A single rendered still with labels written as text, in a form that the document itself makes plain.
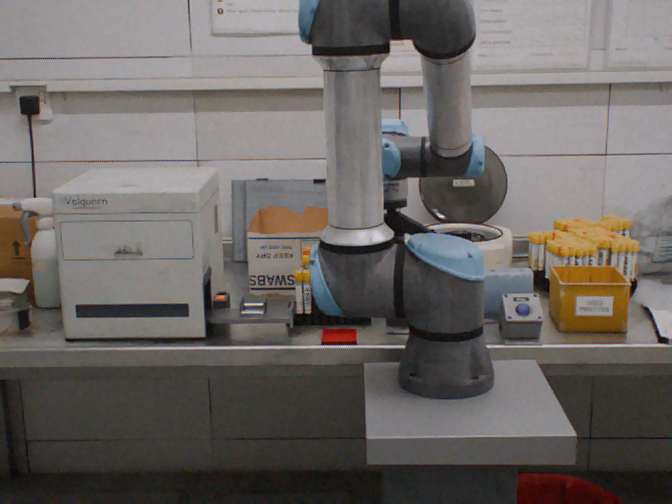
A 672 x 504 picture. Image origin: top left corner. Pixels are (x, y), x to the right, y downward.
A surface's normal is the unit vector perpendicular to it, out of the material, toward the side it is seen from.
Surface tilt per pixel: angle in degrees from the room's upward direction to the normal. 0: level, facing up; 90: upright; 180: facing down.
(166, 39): 90
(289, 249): 92
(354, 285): 92
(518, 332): 120
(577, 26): 94
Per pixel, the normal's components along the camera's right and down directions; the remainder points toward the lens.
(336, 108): -0.55, 0.26
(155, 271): -0.03, 0.25
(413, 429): -0.03, -0.97
